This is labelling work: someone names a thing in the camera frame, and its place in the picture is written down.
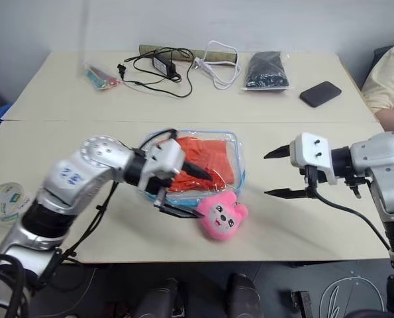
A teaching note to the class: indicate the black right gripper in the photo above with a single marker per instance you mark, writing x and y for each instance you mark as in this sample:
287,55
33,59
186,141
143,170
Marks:
312,177

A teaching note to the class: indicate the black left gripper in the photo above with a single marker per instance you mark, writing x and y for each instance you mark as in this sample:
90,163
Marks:
160,185

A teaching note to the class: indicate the orange cloth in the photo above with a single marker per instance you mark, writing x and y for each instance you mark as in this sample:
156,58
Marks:
213,155

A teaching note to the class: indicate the clear plastic pouch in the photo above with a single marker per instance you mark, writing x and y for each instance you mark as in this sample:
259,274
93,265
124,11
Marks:
238,155

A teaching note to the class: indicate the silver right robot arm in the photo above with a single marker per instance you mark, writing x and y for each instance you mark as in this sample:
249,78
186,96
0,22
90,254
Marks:
382,159

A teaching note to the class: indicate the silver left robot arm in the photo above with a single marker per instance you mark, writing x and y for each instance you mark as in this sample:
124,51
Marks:
67,185

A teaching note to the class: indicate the pink plush bunny toy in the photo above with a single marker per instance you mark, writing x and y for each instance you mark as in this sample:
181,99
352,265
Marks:
221,215

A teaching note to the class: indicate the black flat phone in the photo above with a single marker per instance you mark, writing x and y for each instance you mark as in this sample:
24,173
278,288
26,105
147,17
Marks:
320,94

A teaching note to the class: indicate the bag of black pieces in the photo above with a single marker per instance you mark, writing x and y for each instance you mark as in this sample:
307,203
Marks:
266,71

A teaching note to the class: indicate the dark rounded shape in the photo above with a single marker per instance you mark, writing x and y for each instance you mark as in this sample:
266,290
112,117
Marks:
243,298
158,301

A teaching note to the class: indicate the dark brown block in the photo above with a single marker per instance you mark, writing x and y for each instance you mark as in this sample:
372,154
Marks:
301,303

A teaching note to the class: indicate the rolled olive mat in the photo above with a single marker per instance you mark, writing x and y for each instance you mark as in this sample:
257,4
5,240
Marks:
216,55

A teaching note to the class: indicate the person in yellow shirt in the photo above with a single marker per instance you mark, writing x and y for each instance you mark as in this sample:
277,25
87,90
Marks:
388,83

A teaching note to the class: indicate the bag of colourful items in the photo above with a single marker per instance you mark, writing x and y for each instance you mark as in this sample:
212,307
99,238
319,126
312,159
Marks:
100,77

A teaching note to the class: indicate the clear tape roll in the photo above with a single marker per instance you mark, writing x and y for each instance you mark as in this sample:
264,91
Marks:
4,202

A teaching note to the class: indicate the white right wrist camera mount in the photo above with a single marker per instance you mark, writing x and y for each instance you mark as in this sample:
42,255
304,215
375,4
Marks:
312,149

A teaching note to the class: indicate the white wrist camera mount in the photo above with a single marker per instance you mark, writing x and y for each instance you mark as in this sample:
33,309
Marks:
165,155
312,149

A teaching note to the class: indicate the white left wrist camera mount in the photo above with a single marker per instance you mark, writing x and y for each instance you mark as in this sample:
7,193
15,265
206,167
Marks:
165,155

